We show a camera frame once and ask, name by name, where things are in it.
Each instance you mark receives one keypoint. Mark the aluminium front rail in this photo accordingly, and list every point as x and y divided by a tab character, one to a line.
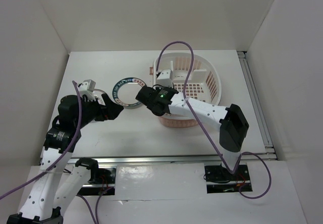
156	159

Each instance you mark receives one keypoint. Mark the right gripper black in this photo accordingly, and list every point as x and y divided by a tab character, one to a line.
158	89

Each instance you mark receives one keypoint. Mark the white pink dish rack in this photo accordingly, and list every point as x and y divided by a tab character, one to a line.
203	84

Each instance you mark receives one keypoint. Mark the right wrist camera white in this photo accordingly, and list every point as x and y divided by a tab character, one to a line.
164	78

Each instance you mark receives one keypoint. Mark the white cover panel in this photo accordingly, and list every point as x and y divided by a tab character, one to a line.
160	182

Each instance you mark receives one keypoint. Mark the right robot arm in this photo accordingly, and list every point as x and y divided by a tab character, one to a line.
230	122

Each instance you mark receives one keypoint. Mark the plate with green rim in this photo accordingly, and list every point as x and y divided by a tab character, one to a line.
125	91

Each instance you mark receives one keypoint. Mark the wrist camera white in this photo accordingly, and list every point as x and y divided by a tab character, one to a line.
164	78
86	89

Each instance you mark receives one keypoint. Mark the aluminium side rail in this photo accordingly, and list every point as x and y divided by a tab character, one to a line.
270	153

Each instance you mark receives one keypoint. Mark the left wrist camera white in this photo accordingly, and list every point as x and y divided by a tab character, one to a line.
86	89

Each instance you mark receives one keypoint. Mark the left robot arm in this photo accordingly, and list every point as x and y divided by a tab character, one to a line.
48	199

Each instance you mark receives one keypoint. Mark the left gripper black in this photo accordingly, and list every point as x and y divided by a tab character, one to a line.
109	111

